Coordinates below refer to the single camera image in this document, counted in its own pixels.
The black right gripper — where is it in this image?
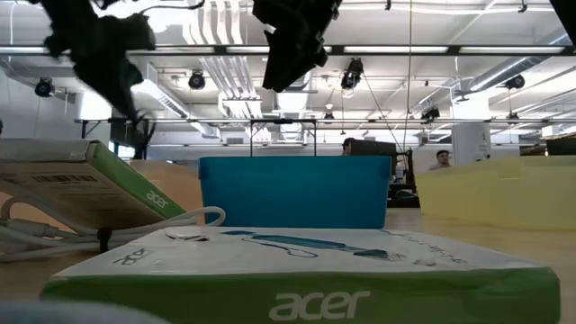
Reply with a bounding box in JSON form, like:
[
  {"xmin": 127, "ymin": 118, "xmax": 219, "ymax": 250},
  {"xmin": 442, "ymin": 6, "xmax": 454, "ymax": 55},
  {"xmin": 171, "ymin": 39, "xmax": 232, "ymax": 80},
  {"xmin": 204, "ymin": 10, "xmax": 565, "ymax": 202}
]
[{"xmin": 251, "ymin": 0, "xmax": 344, "ymax": 94}]

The black monitor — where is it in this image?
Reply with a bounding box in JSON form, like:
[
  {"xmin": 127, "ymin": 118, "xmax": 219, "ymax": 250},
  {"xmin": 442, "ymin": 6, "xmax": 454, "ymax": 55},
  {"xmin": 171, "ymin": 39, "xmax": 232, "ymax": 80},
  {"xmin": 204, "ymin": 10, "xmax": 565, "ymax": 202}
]
[
  {"xmin": 545, "ymin": 134, "xmax": 576, "ymax": 158},
  {"xmin": 349, "ymin": 139, "xmax": 398, "ymax": 158}
]

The white pillar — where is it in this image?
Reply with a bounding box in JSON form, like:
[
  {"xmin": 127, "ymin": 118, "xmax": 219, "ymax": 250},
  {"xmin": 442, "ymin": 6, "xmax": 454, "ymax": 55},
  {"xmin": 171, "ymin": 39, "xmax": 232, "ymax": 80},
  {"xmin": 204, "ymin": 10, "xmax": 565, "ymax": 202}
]
[{"xmin": 451, "ymin": 89, "xmax": 492, "ymax": 167}]

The blue plastic bin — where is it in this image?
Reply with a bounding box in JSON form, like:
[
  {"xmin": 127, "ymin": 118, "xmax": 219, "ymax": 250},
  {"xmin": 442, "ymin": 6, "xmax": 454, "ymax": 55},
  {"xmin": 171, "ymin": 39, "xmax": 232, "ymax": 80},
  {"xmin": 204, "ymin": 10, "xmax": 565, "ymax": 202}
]
[{"xmin": 198, "ymin": 155, "xmax": 392, "ymax": 230}]

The white cable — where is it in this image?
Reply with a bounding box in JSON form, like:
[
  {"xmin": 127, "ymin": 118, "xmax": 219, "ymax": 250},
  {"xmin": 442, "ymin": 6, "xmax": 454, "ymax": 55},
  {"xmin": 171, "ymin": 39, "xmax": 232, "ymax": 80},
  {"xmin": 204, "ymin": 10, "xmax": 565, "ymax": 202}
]
[{"xmin": 0, "ymin": 195, "xmax": 227, "ymax": 265}]

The short black cable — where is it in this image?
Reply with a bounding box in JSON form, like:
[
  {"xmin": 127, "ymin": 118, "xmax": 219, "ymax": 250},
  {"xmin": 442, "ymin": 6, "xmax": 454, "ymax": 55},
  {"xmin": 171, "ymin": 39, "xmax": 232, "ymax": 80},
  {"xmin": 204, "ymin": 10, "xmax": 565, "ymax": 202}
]
[{"xmin": 96, "ymin": 227, "xmax": 113, "ymax": 254}]

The black equipment cart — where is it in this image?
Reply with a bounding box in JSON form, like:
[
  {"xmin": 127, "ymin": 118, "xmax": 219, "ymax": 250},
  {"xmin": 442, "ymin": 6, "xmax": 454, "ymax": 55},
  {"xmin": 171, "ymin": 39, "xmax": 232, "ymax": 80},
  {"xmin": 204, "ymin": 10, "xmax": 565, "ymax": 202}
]
[{"xmin": 389, "ymin": 148, "xmax": 422, "ymax": 209}]

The yellow translucent plastic bin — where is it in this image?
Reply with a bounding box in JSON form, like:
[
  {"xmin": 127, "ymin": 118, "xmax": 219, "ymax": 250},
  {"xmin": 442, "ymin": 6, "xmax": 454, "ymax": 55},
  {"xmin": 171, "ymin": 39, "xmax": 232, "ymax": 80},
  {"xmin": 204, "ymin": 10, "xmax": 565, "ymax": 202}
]
[{"xmin": 414, "ymin": 156, "xmax": 576, "ymax": 231}]

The long black horizontal rail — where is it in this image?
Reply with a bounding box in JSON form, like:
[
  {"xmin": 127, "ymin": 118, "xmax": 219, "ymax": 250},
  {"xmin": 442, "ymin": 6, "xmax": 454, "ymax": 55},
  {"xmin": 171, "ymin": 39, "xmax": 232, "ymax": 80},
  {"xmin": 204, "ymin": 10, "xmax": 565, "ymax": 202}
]
[{"xmin": 74, "ymin": 117, "xmax": 576, "ymax": 125}]

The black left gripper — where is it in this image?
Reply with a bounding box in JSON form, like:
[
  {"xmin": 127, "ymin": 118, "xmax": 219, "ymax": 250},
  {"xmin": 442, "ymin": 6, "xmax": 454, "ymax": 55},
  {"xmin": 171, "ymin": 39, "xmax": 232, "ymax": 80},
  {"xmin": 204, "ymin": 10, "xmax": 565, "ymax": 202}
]
[{"xmin": 26, "ymin": 0, "xmax": 158, "ymax": 159}]

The black ceiling spot lamp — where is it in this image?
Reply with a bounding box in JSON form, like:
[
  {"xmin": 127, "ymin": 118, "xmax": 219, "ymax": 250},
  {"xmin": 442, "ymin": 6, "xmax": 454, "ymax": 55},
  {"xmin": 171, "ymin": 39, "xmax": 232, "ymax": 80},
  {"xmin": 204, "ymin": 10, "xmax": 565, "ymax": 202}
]
[
  {"xmin": 504, "ymin": 74, "xmax": 527, "ymax": 91},
  {"xmin": 34, "ymin": 76, "xmax": 56, "ymax": 99},
  {"xmin": 420, "ymin": 105, "xmax": 441, "ymax": 123},
  {"xmin": 187, "ymin": 70, "xmax": 207, "ymax": 91},
  {"xmin": 340, "ymin": 57, "xmax": 365, "ymax": 91}
]

